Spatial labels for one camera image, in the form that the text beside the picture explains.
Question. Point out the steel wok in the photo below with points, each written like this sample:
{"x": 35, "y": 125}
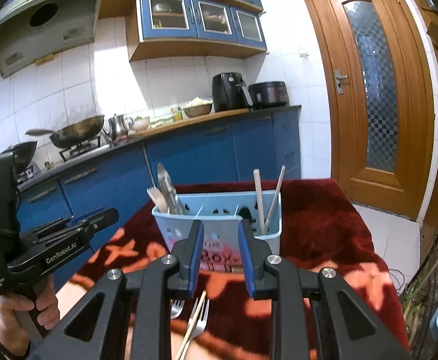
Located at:
{"x": 73, "y": 134}

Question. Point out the blue wall cabinet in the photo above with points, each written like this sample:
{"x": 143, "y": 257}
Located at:
{"x": 169, "y": 28}

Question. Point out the person's left hand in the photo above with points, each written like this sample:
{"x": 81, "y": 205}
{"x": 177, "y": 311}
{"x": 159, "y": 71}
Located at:
{"x": 13, "y": 336}

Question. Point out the range hood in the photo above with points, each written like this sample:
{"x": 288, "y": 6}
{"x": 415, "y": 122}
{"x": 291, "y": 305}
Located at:
{"x": 32, "y": 29}

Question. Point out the black air fryer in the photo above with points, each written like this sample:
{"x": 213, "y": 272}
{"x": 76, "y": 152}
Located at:
{"x": 230, "y": 92}

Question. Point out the black wok at left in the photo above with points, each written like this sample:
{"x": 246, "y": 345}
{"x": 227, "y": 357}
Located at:
{"x": 23, "y": 153}

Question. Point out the light blue utensil box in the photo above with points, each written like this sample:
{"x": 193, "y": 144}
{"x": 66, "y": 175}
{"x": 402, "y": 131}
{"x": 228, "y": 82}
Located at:
{"x": 218, "y": 213}

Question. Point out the bowl of food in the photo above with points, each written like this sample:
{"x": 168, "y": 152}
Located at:
{"x": 197, "y": 107}

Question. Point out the white plastic chopstick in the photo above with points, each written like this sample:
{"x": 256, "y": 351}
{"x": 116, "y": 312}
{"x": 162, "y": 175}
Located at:
{"x": 259, "y": 198}

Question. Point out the silver metal fork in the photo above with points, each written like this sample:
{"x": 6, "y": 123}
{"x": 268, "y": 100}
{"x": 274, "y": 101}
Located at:
{"x": 200, "y": 326}
{"x": 176, "y": 308}

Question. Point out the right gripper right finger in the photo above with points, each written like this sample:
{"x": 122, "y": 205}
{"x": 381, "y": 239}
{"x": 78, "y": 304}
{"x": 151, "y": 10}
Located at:
{"x": 346, "y": 328}

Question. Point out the black plastic spoon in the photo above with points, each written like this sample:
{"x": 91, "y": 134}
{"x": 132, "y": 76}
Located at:
{"x": 245, "y": 213}

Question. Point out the steel kettle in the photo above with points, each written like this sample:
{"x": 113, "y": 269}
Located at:
{"x": 118, "y": 127}

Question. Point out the red floral blanket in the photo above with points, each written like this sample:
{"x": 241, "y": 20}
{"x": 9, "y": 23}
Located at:
{"x": 320, "y": 228}

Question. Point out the small white bowl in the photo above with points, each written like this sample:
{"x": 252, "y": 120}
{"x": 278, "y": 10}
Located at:
{"x": 140, "y": 124}

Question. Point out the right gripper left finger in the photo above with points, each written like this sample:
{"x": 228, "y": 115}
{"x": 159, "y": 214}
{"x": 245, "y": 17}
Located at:
{"x": 129, "y": 312}

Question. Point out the wooden door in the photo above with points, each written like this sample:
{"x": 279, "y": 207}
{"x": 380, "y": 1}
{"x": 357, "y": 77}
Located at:
{"x": 380, "y": 100}

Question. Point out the dark rice cooker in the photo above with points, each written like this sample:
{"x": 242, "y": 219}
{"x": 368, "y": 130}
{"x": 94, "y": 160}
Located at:
{"x": 269, "y": 94}

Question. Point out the blue base cabinets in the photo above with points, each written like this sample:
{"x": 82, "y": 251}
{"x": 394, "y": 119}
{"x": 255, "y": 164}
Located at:
{"x": 227, "y": 149}

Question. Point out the black wire rack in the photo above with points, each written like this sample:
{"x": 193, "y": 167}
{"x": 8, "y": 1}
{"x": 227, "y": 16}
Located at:
{"x": 420, "y": 308}

